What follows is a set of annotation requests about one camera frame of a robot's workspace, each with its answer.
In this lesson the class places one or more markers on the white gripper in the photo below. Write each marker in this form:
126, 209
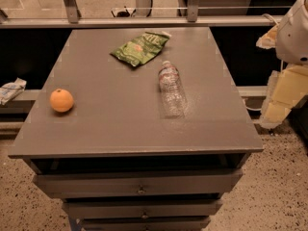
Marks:
294, 38

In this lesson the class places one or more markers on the clear plastic water bottle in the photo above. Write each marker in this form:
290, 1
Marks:
171, 89

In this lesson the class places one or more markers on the green chip bag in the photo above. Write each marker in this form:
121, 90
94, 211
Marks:
141, 49

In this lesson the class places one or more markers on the top grey drawer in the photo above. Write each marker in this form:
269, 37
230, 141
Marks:
143, 183

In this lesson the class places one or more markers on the grey drawer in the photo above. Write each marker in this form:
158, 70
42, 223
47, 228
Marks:
143, 183
150, 224
143, 209

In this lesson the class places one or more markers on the grey drawer cabinet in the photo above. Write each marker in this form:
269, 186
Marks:
118, 124

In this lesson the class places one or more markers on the bottom grey drawer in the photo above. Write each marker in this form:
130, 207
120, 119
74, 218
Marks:
150, 224

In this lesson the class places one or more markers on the middle grey drawer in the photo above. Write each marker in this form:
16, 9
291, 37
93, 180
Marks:
143, 209

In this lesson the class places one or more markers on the orange fruit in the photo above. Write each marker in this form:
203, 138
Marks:
61, 100

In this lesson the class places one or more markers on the white packet on ledge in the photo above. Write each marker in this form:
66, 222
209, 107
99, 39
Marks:
11, 90

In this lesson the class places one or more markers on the grey metal rail frame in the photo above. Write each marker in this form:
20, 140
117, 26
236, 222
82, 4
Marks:
116, 14

